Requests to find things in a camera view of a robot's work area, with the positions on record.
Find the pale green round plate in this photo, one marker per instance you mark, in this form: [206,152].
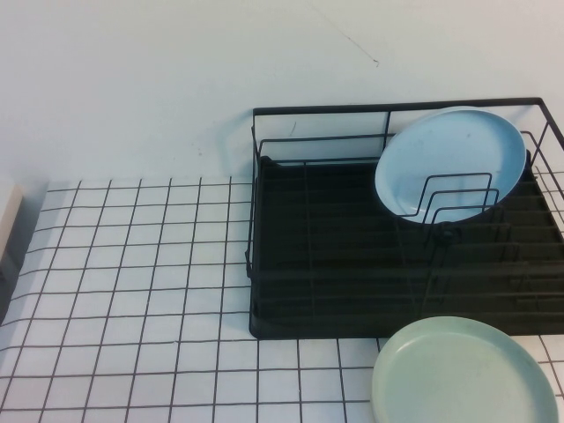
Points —
[458,374]

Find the white grid-pattern table cover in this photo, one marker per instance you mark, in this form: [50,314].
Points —
[132,264]

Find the black plastic drip tray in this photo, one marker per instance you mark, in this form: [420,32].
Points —
[343,211]

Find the blue round plate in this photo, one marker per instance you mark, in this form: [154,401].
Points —
[440,150]

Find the beige box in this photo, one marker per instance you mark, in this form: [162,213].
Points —
[9,211]

